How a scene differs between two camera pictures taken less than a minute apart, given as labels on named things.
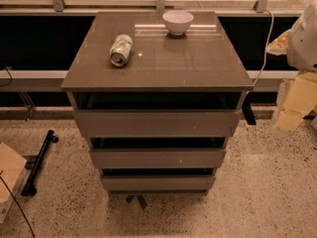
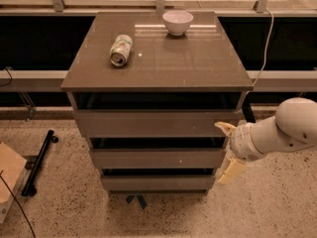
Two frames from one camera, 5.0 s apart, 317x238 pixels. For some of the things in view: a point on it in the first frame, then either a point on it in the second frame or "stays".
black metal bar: [29, 188] stays
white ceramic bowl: [177, 22] stays
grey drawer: [158, 158] stays
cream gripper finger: [279, 46] to [253, 140]
